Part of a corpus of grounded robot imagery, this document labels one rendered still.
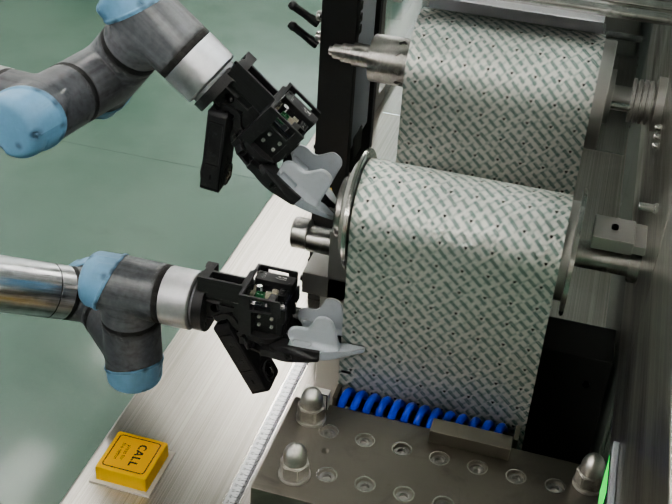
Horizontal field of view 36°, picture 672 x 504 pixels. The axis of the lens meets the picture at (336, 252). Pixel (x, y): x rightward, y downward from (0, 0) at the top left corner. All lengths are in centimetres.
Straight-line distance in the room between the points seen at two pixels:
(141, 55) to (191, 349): 52
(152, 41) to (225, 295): 31
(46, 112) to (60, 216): 248
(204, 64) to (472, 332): 43
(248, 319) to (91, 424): 158
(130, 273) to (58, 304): 16
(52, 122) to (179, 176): 268
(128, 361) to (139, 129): 284
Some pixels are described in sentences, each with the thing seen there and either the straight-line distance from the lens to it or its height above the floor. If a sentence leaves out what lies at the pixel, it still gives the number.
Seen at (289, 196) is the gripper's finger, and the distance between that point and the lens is 123.
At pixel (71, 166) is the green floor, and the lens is 393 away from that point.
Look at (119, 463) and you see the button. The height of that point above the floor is 92.
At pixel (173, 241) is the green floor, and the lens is 347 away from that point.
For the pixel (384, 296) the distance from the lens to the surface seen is 122.
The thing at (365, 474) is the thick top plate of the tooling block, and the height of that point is 103.
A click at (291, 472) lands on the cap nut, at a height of 105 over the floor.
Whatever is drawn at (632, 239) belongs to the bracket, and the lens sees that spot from 118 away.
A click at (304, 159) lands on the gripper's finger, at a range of 126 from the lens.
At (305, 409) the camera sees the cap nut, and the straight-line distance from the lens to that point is 125.
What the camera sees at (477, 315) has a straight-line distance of 121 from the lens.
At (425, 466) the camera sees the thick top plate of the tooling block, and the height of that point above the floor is 103.
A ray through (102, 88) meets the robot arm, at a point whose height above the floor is 137.
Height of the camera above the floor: 189
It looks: 33 degrees down
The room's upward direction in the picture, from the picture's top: 4 degrees clockwise
